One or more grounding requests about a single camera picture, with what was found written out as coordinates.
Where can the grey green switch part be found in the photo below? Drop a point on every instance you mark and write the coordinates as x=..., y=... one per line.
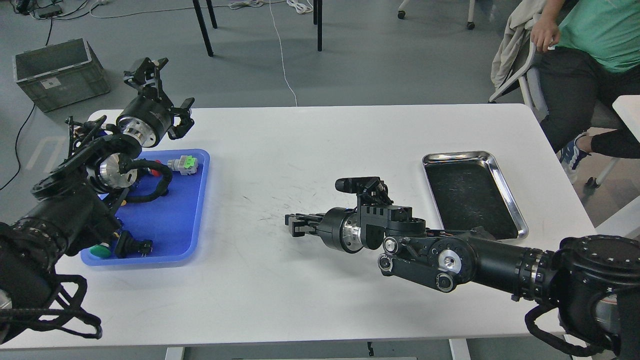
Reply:
x=186, y=165

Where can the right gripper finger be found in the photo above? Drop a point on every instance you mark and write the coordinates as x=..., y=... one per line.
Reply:
x=302, y=229
x=313, y=218

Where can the silver metal tray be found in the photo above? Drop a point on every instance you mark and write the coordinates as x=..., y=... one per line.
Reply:
x=470, y=191

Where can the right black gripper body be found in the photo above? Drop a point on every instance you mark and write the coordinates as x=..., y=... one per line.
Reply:
x=370, y=222

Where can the seated person green shirt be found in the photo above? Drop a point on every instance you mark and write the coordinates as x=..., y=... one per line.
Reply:
x=591, y=55

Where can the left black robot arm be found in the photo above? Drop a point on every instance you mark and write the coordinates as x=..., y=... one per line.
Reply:
x=77, y=205

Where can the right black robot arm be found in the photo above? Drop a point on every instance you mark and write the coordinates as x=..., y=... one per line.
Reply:
x=587, y=291

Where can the beige jacket on chair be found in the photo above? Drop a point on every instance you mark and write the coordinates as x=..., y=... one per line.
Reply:
x=520, y=21

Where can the red push button switch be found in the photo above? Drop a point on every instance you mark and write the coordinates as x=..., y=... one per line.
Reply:
x=154, y=172

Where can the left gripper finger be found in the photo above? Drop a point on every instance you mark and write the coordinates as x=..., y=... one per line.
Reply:
x=145, y=78
x=186, y=122

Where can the grey plastic crate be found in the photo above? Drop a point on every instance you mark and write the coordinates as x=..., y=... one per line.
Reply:
x=60, y=74

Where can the white office chair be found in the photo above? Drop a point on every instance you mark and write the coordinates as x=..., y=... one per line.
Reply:
x=524, y=76

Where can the blue plastic tray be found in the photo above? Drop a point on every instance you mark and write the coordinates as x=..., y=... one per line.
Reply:
x=171, y=222

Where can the green push button switch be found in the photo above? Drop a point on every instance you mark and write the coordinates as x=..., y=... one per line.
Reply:
x=101, y=250

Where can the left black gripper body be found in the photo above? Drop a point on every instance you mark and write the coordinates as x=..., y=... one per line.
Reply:
x=145, y=120

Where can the black table leg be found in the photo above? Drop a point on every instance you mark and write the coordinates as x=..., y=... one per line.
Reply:
x=202, y=26
x=318, y=22

